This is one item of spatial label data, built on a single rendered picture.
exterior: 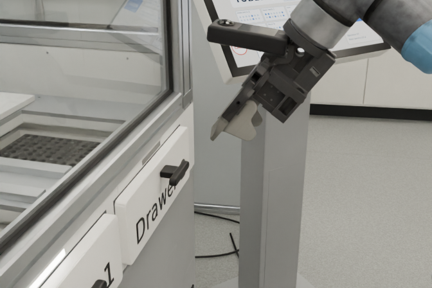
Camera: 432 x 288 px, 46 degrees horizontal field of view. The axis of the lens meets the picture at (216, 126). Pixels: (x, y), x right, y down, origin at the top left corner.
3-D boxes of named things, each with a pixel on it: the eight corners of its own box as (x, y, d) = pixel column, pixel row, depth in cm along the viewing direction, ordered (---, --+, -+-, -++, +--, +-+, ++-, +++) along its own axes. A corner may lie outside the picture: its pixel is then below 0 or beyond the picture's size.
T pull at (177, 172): (189, 166, 87) (189, 159, 86) (175, 188, 80) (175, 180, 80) (170, 164, 88) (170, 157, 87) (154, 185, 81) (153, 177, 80)
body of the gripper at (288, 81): (279, 128, 72) (336, 64, 66) (232, 90, 71) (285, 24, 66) (287, 109, 78) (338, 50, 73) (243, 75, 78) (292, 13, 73)
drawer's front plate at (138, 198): (189, 176, 100) (188, 125, 96) (130, 267, 74) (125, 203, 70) (181, 175, 101) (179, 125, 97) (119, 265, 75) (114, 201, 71)
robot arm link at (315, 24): (305, -5, 64) (310, -13, 71) (282, 24, 66) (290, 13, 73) (351, 32, 64) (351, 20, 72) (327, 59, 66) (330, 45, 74)
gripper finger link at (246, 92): (227, 125, 72) (266, 77, 69) (219, 118, 72) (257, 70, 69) (232, 116, 76) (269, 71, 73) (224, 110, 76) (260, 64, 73)
